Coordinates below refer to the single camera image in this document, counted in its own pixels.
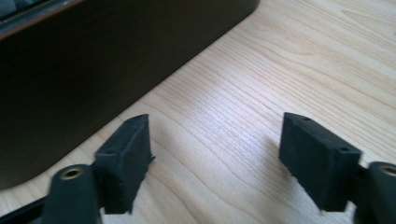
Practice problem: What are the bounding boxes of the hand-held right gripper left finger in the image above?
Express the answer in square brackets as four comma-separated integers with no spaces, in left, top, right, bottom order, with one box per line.
[92,113,156,216]

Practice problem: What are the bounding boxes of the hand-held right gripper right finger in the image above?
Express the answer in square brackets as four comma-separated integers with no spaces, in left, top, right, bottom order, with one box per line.
[278,111,363,213]

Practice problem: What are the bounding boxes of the dark brown compartment box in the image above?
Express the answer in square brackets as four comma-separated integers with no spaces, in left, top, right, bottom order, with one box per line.
[0,0,262,190]

